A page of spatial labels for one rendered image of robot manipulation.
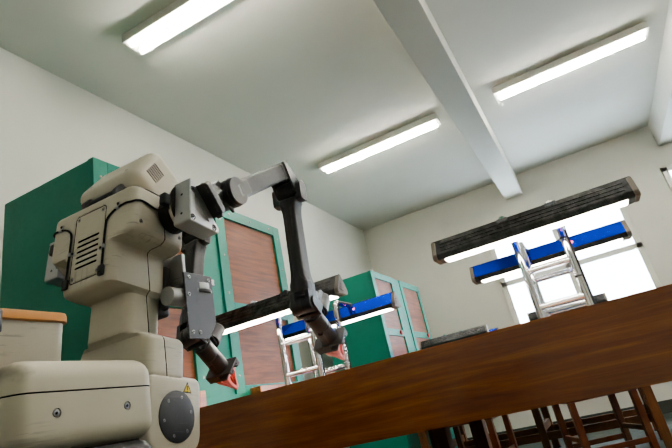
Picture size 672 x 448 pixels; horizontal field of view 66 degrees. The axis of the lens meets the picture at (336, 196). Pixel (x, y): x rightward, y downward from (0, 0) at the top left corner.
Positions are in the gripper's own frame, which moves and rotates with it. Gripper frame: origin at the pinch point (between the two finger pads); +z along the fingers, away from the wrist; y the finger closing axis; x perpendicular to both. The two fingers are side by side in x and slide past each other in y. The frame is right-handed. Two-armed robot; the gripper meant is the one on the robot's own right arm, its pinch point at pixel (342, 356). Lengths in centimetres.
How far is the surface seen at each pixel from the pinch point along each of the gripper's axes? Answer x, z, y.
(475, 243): -21, -10, -50
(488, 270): -59, 33, -43
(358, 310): -58, 33, 17
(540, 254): -59, 32, -64
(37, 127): -142, -98, 172
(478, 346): 21, -13, -47
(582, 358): 27, -8, -69
